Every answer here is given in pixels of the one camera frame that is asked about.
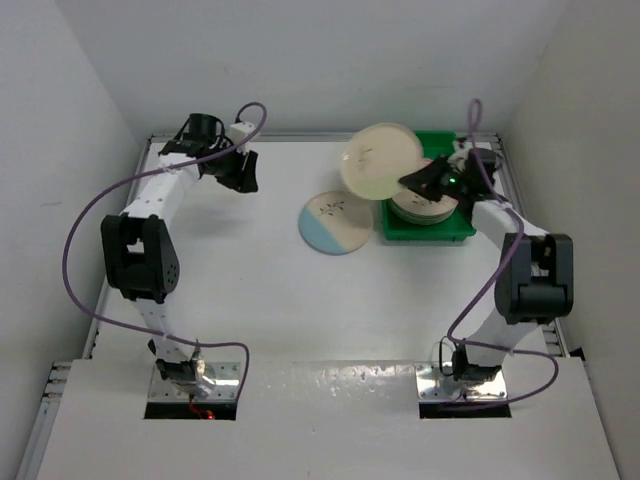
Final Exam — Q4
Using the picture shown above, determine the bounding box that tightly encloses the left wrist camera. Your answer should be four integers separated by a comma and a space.
227, 121, 255, 145

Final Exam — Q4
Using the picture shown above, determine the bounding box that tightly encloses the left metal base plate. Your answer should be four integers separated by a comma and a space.
147, 362, 241, 403

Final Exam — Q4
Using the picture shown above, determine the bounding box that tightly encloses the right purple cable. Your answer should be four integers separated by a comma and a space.
445, 97, 561, 413

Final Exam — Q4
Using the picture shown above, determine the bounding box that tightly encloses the pink cream plate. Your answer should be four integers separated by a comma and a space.
388, 189, 458, 225

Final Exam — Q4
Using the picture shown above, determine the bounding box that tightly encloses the green plastic bin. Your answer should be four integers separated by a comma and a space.
380, 130, 476, 242

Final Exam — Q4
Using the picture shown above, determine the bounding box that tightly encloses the purple cable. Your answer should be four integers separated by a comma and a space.
61, 101, 269, 399
445, 97, 561, 413

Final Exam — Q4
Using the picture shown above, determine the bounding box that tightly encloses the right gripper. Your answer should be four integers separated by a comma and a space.
398, 154, 468, 203

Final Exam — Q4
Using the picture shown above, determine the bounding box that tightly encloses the green cream plate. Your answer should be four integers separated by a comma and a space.
340, 123, 424, 200

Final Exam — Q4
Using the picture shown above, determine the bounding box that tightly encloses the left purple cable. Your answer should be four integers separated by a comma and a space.
61, 101, 269, 399

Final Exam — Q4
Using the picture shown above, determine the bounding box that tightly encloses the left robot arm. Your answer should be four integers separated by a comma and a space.
101, 114, 258, 399

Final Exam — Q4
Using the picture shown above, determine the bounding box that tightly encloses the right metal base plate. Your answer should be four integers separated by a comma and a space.
414, 362, 508, 405

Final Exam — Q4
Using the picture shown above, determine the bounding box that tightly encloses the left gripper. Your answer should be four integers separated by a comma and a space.
206, 140, 259, 194

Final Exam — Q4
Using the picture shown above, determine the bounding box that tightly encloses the metal base plate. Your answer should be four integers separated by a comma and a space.
147, 362, 241, 403
414, 362, 508, 405

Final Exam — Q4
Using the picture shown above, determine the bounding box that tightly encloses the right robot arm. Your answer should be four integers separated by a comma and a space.
399, 148, 574, 385

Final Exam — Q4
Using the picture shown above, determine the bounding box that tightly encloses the blue cream plate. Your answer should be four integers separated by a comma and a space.
298, 190, 374, 255
392, 209, 454, 224

